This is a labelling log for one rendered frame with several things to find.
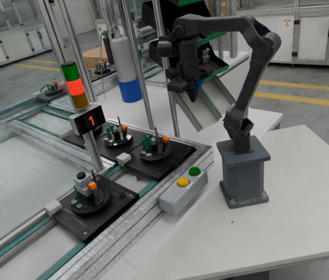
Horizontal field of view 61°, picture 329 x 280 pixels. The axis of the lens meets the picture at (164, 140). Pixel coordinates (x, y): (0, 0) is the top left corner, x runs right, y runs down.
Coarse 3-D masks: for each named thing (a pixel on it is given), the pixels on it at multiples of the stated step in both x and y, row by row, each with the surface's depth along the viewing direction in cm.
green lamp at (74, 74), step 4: (76, 64) 94; (64, 68) 92; (68, 68) 92; (72, 68) 93; (76, 68) 94; (64, 72) 93; (68, 72) 93; (72, 72) 93; (76, 72) 94; (64, 76) 94; (68, 76) 93; (72, 76) 94; (76, 76) 94; (68, 80) 94; (72, 80) 94
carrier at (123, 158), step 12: (156, 132) 121; (144, 144) 119; (156, 144) 116; (168, 144) 121; (180, 144) 123; (120, 156) 119; (132, 156) 121; (144, 156) 116; (156, 156) 114; (168, 156) 115; (180, 156) 115; (132, 168) 114; (144, 168) 112; (156, 168) 111; (168, 168) 109; (156, 180) 107
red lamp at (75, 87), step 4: (76, 80) 95; (80, 80) 96; (68, 84) 95; (72, 84) 95; (76, 84) 95; (80, 84) 96; (72, 88) 96; (76, 88) 96; (80, 88) 96; (72, 92) 96; (76, 92) 96; (80, 92) 97
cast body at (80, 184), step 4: (80, 172) 94; (84, 172) 94; (76, 176) 95; (80, 176) 92; (84, 176) 93; (88, 176) 94; (76, 180) 93; (80, 180) 92; (84, 180) 93; (88, 180) 94; (76, 184) 94; (80, 184) 92; (84, 184) 93; (76, 188) 96; (80, 188) 94; (84, 188) 93; (88, 188) 93; (96, 188) 96; (80, 192) 96; (84, 192) 93; (88, 192) 94
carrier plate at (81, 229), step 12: (108, 180) 109; (72, 192) 106; (120, 192) 102; (132, 192) 101; (120, 204) 96; (60, 216) 96; (72, 216) 95; (96, 216) 93; (108, 216) 92; (72, 228) 90; (84, 228) 89; (96, 228) 88; (84, 240) 85
